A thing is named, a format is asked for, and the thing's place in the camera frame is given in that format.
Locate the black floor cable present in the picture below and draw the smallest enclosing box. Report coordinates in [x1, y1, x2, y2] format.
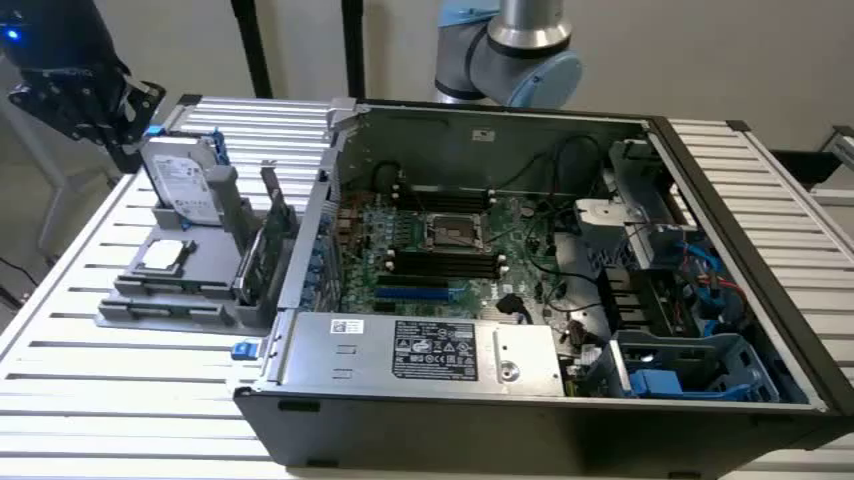
[0, 256, 37, 307]

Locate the metal CPU socket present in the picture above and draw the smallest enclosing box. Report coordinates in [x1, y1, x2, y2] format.
[417, 212, 501, 254]

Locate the black stand post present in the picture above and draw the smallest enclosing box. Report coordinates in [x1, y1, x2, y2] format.
[339, 0, 370, 99]
[229, 0, 275, 99]

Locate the blue expansion slot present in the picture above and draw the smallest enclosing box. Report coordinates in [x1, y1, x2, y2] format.
[375, 285, 451, 301]

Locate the black RAM slot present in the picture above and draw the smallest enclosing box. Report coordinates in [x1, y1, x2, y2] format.
[383, 267, 508, 279]
[385, 261, 506, 272]
[394, 183, 500, 194]
[386, 255, 506, 266]
[393, 196, 500, 206]
[393, 202, 500, 213]
[394, 190, 500, 200]
[387, 248, 506, 260]

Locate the red data wire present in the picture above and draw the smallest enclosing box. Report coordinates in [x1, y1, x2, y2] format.
[705, 277, 745, 303]

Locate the short black wire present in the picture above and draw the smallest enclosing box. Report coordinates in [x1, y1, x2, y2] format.
[370, 160, 403, 195]

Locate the silver hard disk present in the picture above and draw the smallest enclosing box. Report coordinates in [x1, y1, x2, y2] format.
[139, 137, 223, 226]

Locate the grey parts rack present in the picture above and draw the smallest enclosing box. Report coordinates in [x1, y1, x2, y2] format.
[95, 166, 299, 337]

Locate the black expansion slot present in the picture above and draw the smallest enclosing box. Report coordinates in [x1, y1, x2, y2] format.
[371, 300, 443, 313]
[378, 273, 450, 287]

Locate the silver power supply unit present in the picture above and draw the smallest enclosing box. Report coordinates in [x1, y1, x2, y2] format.
[275, 311, 569, 399]

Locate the black open PC case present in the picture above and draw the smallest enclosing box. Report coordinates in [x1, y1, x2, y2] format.
[233, 97, 854, 469]

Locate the grey metal disk cage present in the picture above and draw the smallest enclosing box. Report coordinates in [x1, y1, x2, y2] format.
[573, 196, 704, 267]

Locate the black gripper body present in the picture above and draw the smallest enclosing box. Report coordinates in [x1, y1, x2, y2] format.
[0, 0, 133, 96]

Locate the black fan shroud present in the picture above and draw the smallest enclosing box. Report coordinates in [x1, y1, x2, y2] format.
[596, 264, 704, 337]

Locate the blue disk bracket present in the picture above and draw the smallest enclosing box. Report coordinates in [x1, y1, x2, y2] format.
[143, 126, 230, 167]

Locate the green graphics card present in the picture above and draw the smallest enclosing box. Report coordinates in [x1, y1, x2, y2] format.
[235, 158, 299, 307]

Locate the green motherboard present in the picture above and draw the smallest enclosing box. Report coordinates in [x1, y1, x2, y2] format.
[330, 187, 584, 327]

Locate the blue data wire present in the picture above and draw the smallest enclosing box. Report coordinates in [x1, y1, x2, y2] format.
[672, 238, 725, 312]

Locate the silver CPU chip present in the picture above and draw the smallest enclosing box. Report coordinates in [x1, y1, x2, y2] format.
[135, 239, 197, 277]

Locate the long black wire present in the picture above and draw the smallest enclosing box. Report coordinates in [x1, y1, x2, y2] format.
[532, 133, 613, 202]

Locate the blue plastic disk bay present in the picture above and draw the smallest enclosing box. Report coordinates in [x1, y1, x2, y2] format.
[602, 328, 784, 402]

